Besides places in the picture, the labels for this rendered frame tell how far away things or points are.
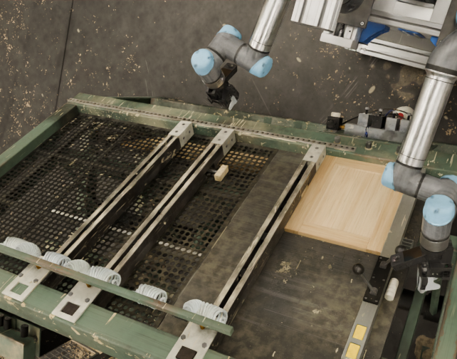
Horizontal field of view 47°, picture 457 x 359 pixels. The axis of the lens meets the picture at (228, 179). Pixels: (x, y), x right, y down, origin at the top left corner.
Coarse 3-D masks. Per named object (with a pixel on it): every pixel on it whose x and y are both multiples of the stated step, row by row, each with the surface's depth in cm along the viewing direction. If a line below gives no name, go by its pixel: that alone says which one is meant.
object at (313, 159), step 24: (312, 144) 234; (312, 168) 221; (288, 192) 212; (288, 216) 206; (264, 240) 192; (240, 264) 185; (264, 264) 192; (240, 288) 177; (192, 312) 153; (192, 336) 160; (216, 336) 166
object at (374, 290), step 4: (356, 264) 167; (360, 264) 167; (352, 268) 168; (356, 268) 166; (360, 268) 166; (356, 272) 166; (360, 272) 166; (364, 276) 168; (364, 280) 169; (368, 284) 169; (372, 288) 170; (376, 288) 171; (372, 292) 170; (376, 292) 170
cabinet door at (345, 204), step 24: (336, 168) 227; (360, 168) 225; (384, 168) 223; (312, 192) 217; (336, 192) 215; (360, 192) 213; (384, 192) 212; (312, 216) 207; (336, 216) 205; (360, 216) 203; (384, 216) 201; (336, 240) 195; (360, 240) 193; (384, 240) 192
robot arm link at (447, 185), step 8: (432, 176) 149; (448, 176) 149; (456, 176) 149; (424, 184) 147; (432, 184) 147; (440, 184) 146; (448, 184) 146; (456, 184) 146; (424, 192) 147; (432, 192) 146; (440, 192) 145; (448, 192) 144; (456, 192) 145; (424, 200) 149; (456, 200) 143
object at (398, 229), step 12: (408, 204) 201; (396, 216) 197; (408, 216) 197; (396, 228) 193; (396, 240) 188; (384, 252) 185; (384, 288) 175; (360, 312) 167; (372, 312) 166; (360, 324) 164; (372, 324) 166; (360, 348) 157
